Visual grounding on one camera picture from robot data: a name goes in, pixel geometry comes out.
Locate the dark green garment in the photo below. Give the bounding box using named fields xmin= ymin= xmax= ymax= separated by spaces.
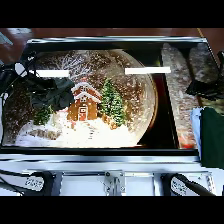
xmin=200 ymin=106 xmax=224 ymax=170
xmin=27 ymin=76 xmax=77 ymax=113

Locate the silver frame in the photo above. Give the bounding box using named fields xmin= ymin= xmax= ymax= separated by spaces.
xmin=0 ymin=35 xmax=224 ymax=197

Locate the light blue garment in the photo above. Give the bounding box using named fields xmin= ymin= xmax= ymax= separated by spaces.
xmin=190 ymin=106 xmax=206 ymax=162

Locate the black cable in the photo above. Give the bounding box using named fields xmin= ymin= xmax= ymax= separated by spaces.
xmin=0 ymin=168 xmax=38 ymax=178

